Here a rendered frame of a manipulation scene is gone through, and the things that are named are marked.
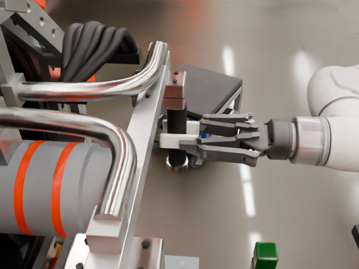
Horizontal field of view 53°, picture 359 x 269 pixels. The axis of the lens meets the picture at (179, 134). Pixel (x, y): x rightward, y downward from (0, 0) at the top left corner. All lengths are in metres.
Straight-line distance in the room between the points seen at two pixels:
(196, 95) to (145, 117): 1.25
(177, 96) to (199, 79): 1.24
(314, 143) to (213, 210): 1.03
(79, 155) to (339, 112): 0.46
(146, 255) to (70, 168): 0.19
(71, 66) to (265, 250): 0.47
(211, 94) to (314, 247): 0.79
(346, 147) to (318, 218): 1.06
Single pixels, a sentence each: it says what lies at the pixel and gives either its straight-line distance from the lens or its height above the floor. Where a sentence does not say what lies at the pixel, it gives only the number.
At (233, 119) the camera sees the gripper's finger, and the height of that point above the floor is 0.84.
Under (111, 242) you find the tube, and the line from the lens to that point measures 0.31.
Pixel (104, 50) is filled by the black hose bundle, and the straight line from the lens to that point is 0.54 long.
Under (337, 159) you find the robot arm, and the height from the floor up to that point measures 0.83.
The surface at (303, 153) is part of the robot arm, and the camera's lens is 0.66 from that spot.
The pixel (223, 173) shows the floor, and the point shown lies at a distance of 1.79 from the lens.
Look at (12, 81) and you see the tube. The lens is 0.51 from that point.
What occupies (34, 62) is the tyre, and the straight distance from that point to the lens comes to 0.78.
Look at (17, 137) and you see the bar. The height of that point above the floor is 0.93.
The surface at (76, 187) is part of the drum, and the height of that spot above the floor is 0.90.
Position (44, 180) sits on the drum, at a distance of 0.51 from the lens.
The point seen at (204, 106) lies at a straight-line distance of 1.63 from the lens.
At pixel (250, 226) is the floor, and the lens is 1.60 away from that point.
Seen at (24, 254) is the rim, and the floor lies 0.62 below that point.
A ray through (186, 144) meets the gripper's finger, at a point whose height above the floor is 0.84.
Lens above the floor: 1.25
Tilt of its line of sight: 38 degrees down
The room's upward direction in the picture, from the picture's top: straight up
